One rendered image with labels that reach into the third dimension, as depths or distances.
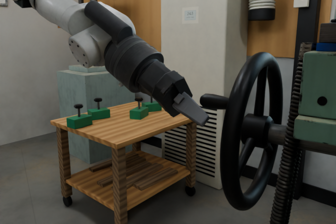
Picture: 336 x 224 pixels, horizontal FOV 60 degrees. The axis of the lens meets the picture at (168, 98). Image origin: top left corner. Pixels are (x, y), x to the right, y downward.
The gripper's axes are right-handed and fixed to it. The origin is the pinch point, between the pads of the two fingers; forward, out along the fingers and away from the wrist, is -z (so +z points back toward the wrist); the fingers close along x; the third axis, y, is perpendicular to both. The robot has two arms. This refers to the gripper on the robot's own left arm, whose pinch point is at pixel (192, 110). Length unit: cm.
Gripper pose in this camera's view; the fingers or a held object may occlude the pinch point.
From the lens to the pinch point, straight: 48.9
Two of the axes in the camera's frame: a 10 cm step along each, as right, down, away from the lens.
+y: 6.6, -7.4, 0.8
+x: -2.3, -3.0, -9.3
